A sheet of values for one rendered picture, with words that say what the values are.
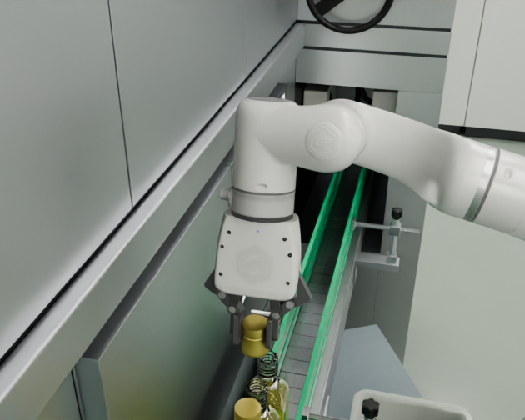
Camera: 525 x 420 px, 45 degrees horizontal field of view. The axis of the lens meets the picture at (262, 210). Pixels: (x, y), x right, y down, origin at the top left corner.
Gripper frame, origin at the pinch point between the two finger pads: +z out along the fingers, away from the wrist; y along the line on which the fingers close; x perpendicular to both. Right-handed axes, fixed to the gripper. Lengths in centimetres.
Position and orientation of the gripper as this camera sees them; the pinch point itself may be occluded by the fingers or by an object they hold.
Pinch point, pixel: (255, 327)
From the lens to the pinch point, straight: 81.5
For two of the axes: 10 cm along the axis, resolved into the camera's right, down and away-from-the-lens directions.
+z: -0.6, 9.6, 2.6
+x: 2.2, -2.4, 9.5
